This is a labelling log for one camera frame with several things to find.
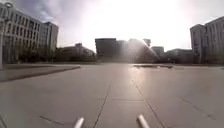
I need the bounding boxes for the dark block building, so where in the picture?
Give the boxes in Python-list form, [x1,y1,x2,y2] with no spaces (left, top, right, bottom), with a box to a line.
[94,37,161,64]

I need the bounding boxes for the grey paved plaza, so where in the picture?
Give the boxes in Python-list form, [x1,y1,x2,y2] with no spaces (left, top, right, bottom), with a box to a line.
[0,63,224,128]

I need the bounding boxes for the low dark building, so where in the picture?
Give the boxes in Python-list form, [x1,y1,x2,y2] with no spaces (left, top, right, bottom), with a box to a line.
[55,42,98,63]

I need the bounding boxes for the low stone basin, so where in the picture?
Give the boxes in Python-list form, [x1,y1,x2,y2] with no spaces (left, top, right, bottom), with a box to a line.
[133,63,174,70]

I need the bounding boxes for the robot's own part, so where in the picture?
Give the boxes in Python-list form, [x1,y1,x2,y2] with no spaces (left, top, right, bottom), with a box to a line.
[73,116,86,128]
[136,114,151,128]

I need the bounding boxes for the low distant building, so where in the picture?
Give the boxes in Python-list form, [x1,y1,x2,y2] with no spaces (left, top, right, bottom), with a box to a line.
[150,45,195,65]

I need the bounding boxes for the raised stone platform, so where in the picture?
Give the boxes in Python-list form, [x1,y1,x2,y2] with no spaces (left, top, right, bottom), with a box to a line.
[0,64,82,83]

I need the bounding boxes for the row of trees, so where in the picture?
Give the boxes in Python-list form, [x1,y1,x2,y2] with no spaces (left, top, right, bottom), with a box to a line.
[2,42,57,64]

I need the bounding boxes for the large pale office building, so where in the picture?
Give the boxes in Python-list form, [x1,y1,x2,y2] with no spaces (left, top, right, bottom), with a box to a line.
[0,2,60,64]

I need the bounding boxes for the tall grey building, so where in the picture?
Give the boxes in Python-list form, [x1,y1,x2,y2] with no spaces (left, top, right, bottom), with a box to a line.
[189,15,224,65]

